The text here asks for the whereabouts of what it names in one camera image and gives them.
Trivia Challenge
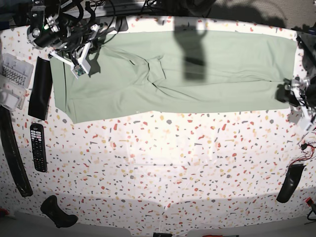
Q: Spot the clear plastic screw box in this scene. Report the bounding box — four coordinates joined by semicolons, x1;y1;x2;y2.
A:
0;53;34;112

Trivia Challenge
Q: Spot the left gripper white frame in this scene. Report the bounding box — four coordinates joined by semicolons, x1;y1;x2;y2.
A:
276;77;316;131

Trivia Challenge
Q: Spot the red clamp tool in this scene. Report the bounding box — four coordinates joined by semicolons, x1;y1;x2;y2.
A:
306;197;316;212

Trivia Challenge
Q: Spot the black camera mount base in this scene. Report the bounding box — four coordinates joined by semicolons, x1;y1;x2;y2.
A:
115;17;128;32

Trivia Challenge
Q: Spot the light green T-shirt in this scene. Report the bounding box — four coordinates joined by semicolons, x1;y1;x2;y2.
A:
50;31;297;123

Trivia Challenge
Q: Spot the black curved handle piece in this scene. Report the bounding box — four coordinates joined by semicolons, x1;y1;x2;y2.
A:
40;195;78;228

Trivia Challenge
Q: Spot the black TV remote control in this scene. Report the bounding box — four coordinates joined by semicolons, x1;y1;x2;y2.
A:
30;123;47;173

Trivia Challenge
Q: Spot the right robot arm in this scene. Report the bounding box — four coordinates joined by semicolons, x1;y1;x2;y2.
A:
28;0;107;78

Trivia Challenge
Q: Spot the red and black wire bundle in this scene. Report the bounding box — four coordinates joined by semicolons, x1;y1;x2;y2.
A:
287;123;316;171

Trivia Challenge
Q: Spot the black curved shell right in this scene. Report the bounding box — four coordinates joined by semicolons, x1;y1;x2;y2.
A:
276;164;305;203

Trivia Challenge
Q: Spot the long black curved strip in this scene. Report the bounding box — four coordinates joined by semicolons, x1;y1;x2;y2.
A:
0;106;33;197

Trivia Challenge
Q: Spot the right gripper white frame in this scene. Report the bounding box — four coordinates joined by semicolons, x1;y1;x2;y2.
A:
49;23;108;79

